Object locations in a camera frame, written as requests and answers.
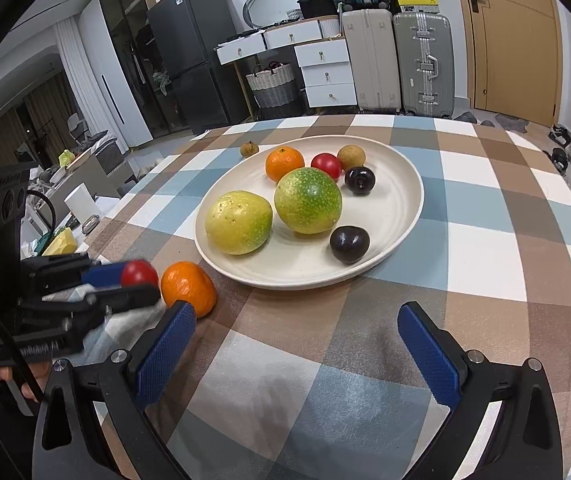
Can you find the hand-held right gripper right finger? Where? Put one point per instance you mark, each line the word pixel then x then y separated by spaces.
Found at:
pixel 428 355

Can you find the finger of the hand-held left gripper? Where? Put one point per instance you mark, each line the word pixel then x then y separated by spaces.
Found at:
pixel 102 274
pixel 130 296

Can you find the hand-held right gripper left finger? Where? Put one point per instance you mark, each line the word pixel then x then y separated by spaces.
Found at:
pixel 168 355

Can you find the red tomato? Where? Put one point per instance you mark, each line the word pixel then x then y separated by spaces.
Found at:
pixel 138 274
pixel 326 165

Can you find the orange tangerine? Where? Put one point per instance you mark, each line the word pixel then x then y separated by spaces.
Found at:
pixel 188 287
pixel 284 162

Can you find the dark purple plum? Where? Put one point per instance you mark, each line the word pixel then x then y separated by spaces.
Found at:
pixel 349 244
pixel 360 180

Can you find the cream round plate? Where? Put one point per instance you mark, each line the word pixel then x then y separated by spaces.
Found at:
pixel 290 260

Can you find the large brown longan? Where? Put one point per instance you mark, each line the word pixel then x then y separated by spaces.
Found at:
pixel 351 156

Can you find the person's left hand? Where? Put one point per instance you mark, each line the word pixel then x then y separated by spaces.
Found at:
pixel 0 372

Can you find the yellow object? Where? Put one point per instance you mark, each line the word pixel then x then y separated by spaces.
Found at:
pixel 60 245

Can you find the white cylinder container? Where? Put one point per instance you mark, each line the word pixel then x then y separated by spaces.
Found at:
pixel 82 202

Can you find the grey side cabinet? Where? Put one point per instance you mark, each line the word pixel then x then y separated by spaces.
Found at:
pixel 100 170

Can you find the white curtain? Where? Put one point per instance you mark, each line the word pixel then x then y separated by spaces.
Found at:
pixel 72 60

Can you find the white tall cabinet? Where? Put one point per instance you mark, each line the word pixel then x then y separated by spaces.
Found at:
pixel 100 75

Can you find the small brown longan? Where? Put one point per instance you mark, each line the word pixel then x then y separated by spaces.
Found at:
pixel 249 148

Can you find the glass door cabinet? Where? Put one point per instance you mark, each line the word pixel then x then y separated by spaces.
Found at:
pixel 125 35

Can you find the dark grey fridge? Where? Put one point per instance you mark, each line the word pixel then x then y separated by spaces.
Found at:
pixel 185 60

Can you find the grey cloth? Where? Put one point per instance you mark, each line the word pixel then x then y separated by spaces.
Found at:
pixel 510 122

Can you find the woven laundry basket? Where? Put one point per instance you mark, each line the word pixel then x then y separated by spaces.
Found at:
pixel 273 85

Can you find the black sandal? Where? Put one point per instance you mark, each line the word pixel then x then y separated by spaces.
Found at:
pixel 560 135

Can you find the grey aluminium suitcase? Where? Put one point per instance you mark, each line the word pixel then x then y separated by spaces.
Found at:
pixel 425 65

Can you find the white drawer desk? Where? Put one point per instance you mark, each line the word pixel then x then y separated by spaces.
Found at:
pixel 325 70

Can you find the beige suitcase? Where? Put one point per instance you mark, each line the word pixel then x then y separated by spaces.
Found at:
pixel 370 60

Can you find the metal hoop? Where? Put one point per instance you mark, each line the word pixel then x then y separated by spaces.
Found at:
pixel 246 7

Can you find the small white basket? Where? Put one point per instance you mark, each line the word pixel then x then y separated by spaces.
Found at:
pixel 294 14

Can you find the wooden door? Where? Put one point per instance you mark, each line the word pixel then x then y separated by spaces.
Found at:
pixel 510 40

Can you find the yellow black shoe box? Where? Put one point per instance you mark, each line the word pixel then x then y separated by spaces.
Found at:
pixel 418 4

